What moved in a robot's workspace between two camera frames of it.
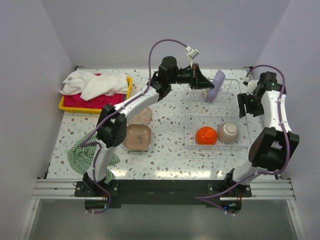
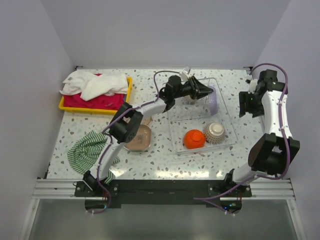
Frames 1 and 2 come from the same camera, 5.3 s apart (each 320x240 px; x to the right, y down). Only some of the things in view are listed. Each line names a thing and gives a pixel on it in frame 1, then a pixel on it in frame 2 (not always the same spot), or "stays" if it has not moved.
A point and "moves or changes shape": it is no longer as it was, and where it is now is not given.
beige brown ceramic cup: [205, 92] moves or changes shape
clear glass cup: [197, 93] moves or changes shape
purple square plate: [218, 79] to [212, 99]
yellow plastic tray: [61, 106] stays
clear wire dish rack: [213, 117] moves or changes shape
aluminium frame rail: [57, 189] stays
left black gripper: [197, 80] to [201, 90]
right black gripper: [243, 99] stays
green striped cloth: [81, 155] stays
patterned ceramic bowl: [228, 132] to [214, 132]
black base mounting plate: [100, 194] stays
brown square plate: [138, 137] stays
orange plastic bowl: [206, 135] to [194, 139]
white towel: [89, 85] stays
